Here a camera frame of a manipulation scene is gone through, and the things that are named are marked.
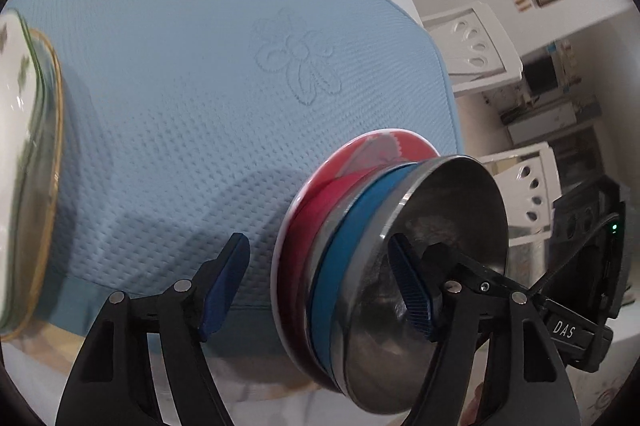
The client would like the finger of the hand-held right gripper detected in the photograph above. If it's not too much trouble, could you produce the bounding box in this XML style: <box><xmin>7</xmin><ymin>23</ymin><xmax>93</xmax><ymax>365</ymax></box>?
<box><xmin>422</xmin><ymin>242</ymin><xmax>548</xmax><ymax>311</ymax></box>

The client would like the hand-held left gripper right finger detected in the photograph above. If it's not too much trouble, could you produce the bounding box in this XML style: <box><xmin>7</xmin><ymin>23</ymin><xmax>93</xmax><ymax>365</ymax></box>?
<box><xmin>387</xmin><ymin>233</ymin><xmax>571</xmax><ymax>426</ymax></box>

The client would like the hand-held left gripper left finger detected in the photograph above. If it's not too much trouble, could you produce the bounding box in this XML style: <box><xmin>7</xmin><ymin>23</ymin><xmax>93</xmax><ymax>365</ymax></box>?
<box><xmin>55</xmin><ymin>233</ymin><xmax>251</xmax><ymax>426</ymax></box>

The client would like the blue steel bowl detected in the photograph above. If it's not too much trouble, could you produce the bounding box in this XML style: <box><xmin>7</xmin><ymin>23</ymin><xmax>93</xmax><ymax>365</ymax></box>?
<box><xmin>307</xmin><ymin>154</ymin><xmax>511</xmax><ymax>414</ymax></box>

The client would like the red steel bowl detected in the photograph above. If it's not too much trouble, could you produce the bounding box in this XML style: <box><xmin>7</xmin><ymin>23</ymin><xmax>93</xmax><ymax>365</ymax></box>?
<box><xmin>282</xmin><ymin>166</ymin><xmax>401</xmax><ymax>387</ymax></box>

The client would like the pink cartoon bowl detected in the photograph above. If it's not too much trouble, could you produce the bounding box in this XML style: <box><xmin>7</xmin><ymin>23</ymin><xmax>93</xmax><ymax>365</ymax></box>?
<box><xmin>270</xmin><ymin>127</ymin><xmax>441</xmax><ymax>382</ymax></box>

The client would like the gold rimmed floral plate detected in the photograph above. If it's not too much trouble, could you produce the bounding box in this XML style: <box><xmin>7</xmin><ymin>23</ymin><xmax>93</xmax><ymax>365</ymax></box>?
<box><xmin>0</xmin><ymin>28</ymin><xmax>66</xmax><ymax>343</ymax></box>

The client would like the green rimmed floral plate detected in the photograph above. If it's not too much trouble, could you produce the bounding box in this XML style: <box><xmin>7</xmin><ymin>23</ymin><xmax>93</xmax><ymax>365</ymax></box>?
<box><xmin>0</xmin><ymin>8</ymin><xmax>48</xmax><ymax>327</ymax></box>

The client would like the white dining chair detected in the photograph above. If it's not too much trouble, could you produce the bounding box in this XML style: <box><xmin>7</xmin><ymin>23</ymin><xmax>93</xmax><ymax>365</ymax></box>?
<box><xmin>477</xmin><ymin>142</ymin><xmax>568</xmax><ymax>251</ymax></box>
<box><xmin>422</xmin><ymin>2</ymin><xmax>524</xmax><ymax>94</ymax></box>

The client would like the black television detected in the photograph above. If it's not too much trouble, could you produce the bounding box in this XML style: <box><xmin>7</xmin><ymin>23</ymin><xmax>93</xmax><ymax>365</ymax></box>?
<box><xmin>525</xmin><ymin>56</ymin><xmax>558</xmax><ymax>94</ymax></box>

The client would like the light blue table mat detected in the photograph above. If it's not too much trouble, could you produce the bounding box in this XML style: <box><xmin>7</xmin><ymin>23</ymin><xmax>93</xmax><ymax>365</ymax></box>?
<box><xmin>0</xmin><ymin>0</ymin><xmax>463</xmax><ymax>357</ymax></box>

